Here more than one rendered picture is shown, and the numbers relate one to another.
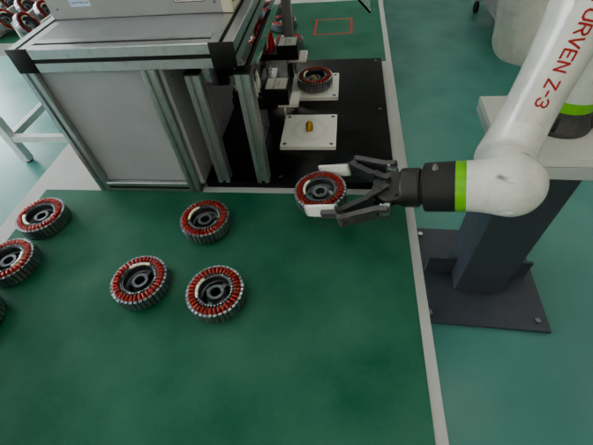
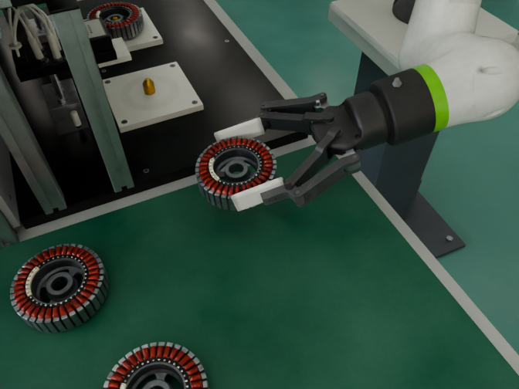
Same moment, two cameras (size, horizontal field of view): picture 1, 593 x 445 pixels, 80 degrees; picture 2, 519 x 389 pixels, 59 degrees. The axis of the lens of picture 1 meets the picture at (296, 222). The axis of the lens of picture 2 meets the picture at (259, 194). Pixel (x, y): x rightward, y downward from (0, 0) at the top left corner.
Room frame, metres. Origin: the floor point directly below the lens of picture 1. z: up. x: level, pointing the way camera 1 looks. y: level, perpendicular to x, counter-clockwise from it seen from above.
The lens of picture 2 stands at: (0.16, 0.17, 1.28)
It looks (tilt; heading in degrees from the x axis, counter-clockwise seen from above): 49 degrees down; 324
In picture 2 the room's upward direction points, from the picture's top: straight up
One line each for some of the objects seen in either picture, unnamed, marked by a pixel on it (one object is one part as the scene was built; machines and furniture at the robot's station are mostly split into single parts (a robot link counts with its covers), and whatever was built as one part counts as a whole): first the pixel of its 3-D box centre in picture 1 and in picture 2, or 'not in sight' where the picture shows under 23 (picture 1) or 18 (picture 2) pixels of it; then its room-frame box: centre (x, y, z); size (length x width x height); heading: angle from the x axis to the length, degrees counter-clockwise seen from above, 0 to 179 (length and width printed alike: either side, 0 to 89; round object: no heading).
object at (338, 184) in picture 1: (320, 193); (236, 172); (0.54, -0.06, 0.82); 0.11 x 0.11 x 0.04
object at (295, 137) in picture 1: (309, 131); (150, 94); (0.83, -0.07, 0.78); 0.15 x 0.15 x 0.01; 79
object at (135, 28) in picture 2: (315, 79); (116, 21); (1.07, -0.11, 0.80); 0.11 x 0.11 x 0.04
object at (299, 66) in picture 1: (308, 112); (127, 69); (0.95, -0.07, 0.76); 0.64 x 0.47 x 0.02; 169
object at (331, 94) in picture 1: (315, 86); (118, 32); (1.07, -0.11, 0.78); 0.15 x 0.15 x 0.01; 79
